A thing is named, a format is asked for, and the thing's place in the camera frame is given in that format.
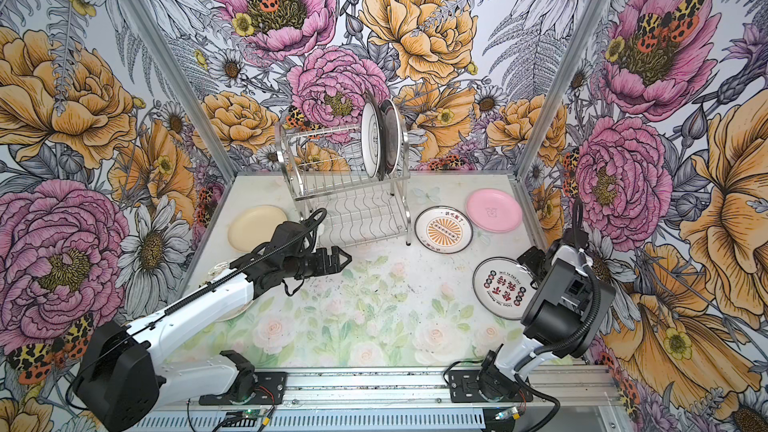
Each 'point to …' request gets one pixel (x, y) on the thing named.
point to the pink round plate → (493, 210)
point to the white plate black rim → (370, 138)
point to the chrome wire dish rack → (325, 169)
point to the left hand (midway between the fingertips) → (337, 270)
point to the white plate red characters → (502, 286)
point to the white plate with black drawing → (216, 269)
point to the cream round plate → (253, 226)
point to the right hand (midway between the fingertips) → (529, 276)
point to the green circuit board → (251, 413)
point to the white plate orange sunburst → (442, 229)
